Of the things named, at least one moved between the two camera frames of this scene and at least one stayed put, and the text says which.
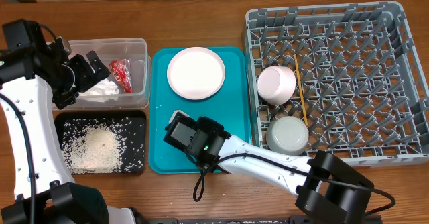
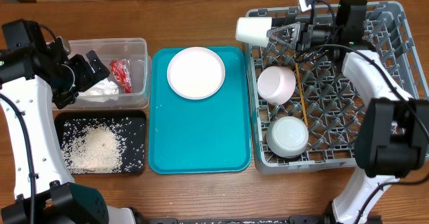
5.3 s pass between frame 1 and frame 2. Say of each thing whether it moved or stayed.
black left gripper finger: stayed
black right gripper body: moved
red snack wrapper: stayed
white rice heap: stayed
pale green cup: moved
